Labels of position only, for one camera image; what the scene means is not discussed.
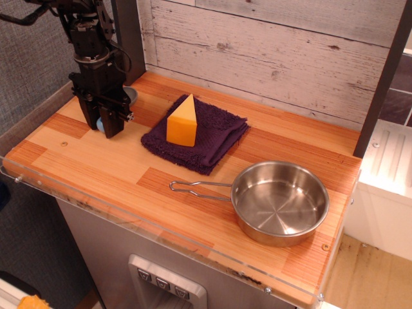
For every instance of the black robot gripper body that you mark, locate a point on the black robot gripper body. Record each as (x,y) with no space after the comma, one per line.
(104,83)

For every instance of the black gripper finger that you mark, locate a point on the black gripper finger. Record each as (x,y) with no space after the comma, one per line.
(110,123)
(90,111)

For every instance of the blue spoon with grey bowl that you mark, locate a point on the blue spoon with grey bowl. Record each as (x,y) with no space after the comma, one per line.
(132,94)

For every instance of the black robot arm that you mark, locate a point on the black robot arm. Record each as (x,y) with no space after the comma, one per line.
(90,29)

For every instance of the orange cheese wedge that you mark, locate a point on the orange cheese wedge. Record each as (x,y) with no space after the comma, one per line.
(182,124)

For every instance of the purple folded towel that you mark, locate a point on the purple folded towel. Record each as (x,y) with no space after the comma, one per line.
(218,130)

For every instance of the grey toy cabinet front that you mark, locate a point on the grey toy cabinet front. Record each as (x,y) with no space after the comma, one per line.
(106,247)

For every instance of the silver dispenser button panel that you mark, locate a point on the silver dispenser button panel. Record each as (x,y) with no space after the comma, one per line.
(158,287)

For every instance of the stainless steel pan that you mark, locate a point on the stainless steel pan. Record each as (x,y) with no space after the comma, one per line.
(277,203)

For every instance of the orange object bottom left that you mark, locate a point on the orange object bottom left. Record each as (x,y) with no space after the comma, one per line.
(32,302)

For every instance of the white toy sink unit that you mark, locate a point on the white toy sink unit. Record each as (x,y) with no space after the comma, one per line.
(380,209)

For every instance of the dark left vertical post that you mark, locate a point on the dark left vertical post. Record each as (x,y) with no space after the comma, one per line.
(125,13)

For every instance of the dark vertical post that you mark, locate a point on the dark vertical post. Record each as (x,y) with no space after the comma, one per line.
(388,72)
(125,13)

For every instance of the dark right vertical post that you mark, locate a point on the dark right vertical post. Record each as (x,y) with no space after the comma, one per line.
(388,72)

